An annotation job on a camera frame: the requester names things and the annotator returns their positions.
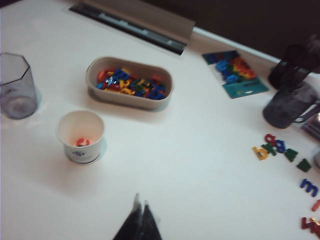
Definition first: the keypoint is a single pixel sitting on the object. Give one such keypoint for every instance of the red letter k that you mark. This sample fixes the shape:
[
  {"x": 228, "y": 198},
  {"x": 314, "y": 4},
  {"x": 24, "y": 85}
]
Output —
[{"x": 308, "y": 226}]

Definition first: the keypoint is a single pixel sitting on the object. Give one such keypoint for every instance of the dark speckled grey mug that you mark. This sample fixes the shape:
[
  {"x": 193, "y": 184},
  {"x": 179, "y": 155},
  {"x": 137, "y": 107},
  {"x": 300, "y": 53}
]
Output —
[{"x": 285, "y": 107}]

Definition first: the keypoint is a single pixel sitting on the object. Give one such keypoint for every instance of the dark green plastic letter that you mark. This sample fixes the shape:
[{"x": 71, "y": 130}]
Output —
[{"x": 271, "y": 150}]

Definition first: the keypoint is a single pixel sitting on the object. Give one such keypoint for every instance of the yellow plastic letter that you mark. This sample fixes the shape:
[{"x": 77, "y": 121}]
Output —
[{"x": 260, "y": 153}]

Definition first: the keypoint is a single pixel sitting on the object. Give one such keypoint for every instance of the red letter i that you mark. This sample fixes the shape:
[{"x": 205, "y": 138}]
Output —
[{"x": 316, "y": 205}]

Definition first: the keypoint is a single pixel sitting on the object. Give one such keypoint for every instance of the blue plastic letter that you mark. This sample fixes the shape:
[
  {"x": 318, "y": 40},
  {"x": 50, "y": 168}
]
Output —
[
  {"x": 156, "y": 95},
  {"x": 123, "y": 73}
]

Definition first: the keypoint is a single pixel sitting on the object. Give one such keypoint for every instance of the white paper cup blue logo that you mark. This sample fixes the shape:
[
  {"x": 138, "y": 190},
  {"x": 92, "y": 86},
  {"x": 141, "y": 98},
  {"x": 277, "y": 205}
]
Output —
[{"x": 80, "y": 156}]

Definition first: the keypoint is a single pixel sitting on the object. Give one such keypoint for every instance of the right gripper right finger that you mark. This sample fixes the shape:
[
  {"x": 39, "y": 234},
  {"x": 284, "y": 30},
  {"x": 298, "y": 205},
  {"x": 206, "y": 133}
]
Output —
[{"x": 150, "y": 225}]

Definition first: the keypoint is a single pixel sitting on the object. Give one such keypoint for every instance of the red letter c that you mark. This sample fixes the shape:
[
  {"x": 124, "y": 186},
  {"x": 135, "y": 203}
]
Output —
[{"x": 82, "y": 142}]

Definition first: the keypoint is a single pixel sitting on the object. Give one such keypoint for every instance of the blue letter g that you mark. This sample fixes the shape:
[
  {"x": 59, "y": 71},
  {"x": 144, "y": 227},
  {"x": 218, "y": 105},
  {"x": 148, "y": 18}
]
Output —
[{"x": 280, "y": 145}]

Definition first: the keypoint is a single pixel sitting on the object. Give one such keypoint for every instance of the beige oval pulp bowl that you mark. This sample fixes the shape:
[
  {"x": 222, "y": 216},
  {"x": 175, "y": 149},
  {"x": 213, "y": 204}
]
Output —
[{"x": 130, "y": 102}]

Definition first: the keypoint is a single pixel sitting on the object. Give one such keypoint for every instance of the green letter a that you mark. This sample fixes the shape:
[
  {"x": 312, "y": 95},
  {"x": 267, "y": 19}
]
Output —
[{"x": 291, "y": 155}]

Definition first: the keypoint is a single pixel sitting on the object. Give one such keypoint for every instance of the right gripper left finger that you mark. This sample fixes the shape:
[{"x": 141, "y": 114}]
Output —
[{"x": 132, "y": 225}]

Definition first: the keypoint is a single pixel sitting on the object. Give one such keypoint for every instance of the orange plastic letter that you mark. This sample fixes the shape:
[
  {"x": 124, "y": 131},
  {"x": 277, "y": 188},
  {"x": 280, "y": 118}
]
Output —
[{"x": 102, "y": 74}]

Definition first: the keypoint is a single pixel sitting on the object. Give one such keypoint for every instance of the black mesh pen holder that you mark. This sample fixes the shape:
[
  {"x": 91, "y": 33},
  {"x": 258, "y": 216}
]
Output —
[{"x": 287, "y": 70}]

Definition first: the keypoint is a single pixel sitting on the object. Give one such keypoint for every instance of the green letter v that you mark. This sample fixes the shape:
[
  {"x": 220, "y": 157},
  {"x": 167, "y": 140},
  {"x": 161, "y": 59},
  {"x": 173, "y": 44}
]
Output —
[{"x": 303, "y": 165}]

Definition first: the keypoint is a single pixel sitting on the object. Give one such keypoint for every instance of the blue letter m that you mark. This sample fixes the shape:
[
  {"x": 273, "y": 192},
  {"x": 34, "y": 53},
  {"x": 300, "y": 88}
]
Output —
[{"x": 310, "y": 187}]

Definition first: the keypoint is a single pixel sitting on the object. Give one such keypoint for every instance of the small red plastic letter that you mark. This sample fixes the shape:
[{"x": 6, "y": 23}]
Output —
[{"x": 269, "y": 138}]

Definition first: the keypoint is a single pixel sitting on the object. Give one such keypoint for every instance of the transparent grey plastic mug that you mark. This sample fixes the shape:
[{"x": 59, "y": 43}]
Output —
[{"x": 17, "y": 85}]

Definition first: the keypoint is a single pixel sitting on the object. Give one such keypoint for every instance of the brown desk partition screen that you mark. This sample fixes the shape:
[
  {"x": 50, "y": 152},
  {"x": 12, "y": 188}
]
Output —
[{"x": 250, "y": 20}]

